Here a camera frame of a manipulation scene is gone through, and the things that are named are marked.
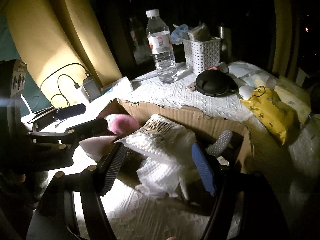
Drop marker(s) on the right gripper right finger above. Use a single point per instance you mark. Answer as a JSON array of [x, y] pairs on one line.
[[223, 185]]

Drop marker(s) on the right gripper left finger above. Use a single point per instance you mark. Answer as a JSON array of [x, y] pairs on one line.
[[55, 216]]

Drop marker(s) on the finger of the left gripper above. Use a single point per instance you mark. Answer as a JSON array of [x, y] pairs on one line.
[[72, 135], [47, 116]]

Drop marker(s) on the white mesh bath sponge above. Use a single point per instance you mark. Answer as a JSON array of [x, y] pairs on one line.
[[97, 147]]

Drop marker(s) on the grey dotted sock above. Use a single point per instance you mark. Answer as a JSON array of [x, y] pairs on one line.
[[221, 144]]

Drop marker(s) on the pink plush toy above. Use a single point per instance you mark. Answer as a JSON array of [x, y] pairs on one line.
[[121, 124]]

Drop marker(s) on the cotton swab pack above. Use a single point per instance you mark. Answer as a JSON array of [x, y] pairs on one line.
[[162, 140]]

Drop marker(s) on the white tissue pack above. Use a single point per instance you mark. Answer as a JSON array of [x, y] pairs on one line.
[[158, 180]]

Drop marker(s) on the white USB charger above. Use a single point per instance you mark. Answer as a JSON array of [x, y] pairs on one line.
[[81, 95]]

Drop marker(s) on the black power adapter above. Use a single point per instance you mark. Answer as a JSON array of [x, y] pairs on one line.
[[91, 88]]

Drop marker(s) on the white embossed tablecloth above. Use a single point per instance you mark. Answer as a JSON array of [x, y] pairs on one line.
[[255, 159]]

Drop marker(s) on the brown cardboard box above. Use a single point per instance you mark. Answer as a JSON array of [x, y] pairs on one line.
[[190, 117]]

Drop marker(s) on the yellow curtain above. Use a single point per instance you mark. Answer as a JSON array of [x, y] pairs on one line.
[[58, 39]]

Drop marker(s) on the pale yellow tissue packet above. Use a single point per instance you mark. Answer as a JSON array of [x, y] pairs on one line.
[[294, 96]]

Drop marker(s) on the clear plastic water bottle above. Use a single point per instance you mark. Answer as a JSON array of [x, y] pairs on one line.
[[160, 43]]

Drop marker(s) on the white plastic basket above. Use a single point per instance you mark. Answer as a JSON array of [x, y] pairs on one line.
[[200, 56]]

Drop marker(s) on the blue plastic bag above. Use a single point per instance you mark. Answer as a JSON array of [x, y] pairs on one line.
[[180, 34]]

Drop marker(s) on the dark metal thermos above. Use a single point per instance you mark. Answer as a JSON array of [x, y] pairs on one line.
[[226, 44]]

